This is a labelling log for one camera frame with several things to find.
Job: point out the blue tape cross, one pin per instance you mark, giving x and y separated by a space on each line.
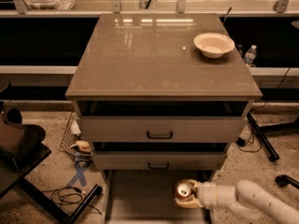
80 168

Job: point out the middle drawer with handle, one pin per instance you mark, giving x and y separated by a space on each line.
146 160

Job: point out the wire mesh basket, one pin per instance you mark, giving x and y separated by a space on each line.
68 139

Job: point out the snack bag on floor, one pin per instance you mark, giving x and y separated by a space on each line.
82 151

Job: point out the drawer with handle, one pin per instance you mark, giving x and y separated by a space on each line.
146 160
174 129

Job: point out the top drawer with handle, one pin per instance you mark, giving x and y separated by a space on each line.
174 129

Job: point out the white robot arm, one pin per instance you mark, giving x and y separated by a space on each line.
246 199

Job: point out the clear water bottle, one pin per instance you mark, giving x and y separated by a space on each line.
250 55

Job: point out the red coke can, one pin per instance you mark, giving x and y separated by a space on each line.
183 191

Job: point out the dark chair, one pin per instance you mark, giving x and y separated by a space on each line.
21 148

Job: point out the black table leg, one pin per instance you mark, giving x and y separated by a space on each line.
54 208

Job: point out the open bottom drawer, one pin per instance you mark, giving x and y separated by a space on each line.
147 197

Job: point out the black stand leg right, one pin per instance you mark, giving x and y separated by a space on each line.
273 156

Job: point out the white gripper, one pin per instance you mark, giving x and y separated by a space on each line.
206 194

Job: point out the white paper bowl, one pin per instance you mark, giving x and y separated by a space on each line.
213 45

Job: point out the grey drawer cabinet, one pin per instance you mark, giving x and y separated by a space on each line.
146 65

